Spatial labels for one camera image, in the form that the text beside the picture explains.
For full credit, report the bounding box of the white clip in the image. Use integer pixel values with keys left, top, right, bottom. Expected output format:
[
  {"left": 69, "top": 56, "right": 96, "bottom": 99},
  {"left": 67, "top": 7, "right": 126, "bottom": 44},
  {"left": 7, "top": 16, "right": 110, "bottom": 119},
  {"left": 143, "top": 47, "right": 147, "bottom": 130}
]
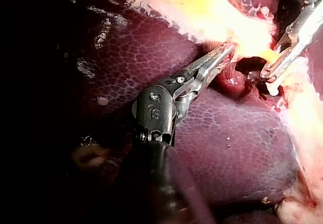
[{"left": 265, "top": 79, "right": 282, "bottom": 96}]

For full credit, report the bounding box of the right arm instrument jaw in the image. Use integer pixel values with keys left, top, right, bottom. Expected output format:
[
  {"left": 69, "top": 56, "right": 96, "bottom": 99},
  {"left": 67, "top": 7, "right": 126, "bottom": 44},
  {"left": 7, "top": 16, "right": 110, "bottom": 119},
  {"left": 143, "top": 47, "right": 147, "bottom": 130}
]
[
  {"left": 260, "top": 36, "right": 308, "bottom": 79},
  {"left": 275, "top": 28, "right": 294, "bottom": 54}
]

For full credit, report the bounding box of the thin tube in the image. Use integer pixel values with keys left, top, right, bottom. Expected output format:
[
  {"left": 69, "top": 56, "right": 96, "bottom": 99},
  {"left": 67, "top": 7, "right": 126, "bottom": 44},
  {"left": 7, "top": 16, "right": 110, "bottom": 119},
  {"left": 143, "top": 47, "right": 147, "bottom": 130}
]
[{"left": 239, "top": 44, "right": 278, "bottom": 65}]

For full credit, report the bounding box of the dark red liver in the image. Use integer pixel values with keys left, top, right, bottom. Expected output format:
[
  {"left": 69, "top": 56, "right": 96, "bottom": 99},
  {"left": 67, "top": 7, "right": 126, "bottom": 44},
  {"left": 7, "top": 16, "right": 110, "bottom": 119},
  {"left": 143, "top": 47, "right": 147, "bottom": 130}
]
[{"left": 50, "top": 0, "right": 323, "bottom": 224}]

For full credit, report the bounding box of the pale fatty tissue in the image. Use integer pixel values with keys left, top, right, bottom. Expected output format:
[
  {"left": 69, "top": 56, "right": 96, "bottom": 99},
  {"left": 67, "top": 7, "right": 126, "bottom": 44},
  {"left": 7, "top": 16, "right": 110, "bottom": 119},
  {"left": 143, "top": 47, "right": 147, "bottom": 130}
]
[
  {"left": 71, "top": 143, "right": 113, "bottom": 171},
  {"left": 271, "top": 54, "right": 323, "bottom": 224}
]

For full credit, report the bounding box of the left arm instrument jaw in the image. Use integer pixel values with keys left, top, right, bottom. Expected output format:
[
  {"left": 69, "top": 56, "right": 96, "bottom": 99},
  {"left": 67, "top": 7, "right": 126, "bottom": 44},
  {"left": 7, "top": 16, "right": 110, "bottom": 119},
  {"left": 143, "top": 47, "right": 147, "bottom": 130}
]
[
  {"left": 193, "top": 49, "right": 235, "bottom": 94},
  {"left": 181, "top": 43, "right": 236, "bottom": 79}
]

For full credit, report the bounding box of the left arm instrument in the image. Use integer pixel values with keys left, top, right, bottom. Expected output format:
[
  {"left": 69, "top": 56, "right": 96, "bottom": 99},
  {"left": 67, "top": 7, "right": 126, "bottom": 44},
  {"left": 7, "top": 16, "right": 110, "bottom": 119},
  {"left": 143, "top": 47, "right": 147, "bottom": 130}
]
[{"left": 132, "top": 74, "right": 200, "bottom": 148}]

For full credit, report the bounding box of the gallbladder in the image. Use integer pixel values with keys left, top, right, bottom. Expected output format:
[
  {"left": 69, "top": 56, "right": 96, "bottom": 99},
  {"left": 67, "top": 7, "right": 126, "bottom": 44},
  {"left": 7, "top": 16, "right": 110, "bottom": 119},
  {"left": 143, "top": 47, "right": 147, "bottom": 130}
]
[{"left": 108, "top": 0, "right": 278, "bottom": 58}]

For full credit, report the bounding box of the right arm instrument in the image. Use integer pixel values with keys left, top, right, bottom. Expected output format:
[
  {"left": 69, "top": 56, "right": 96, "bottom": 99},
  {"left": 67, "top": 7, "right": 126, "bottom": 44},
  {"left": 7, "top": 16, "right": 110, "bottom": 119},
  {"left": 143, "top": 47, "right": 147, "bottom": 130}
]
[{"left": 286, "top": 0, "right": 323, "bottom": 43}]

